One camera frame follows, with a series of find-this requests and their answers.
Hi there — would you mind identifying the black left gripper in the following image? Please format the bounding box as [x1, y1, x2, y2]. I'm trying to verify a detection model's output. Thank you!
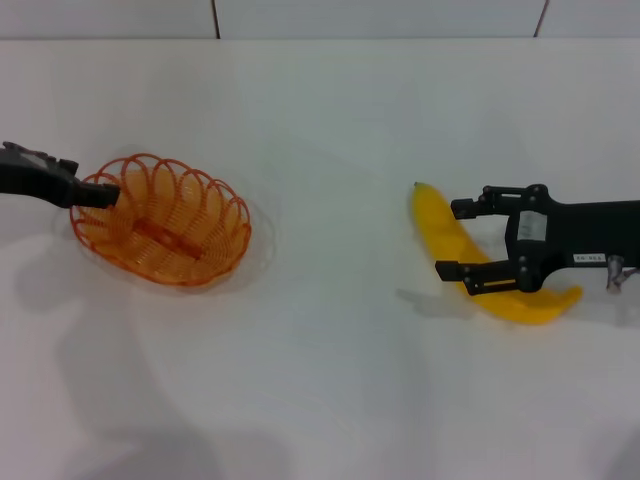
[0, 141, 122, 209]

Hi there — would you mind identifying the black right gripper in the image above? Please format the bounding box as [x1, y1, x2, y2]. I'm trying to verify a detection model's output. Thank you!
[434, 183, 640, 298]

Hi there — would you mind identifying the yellow banana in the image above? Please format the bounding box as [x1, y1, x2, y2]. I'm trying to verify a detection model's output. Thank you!
[410, 181, 584, 326]

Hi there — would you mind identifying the orange wire basket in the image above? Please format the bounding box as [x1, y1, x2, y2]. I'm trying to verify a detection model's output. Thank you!
[69, 152, 253, 288]

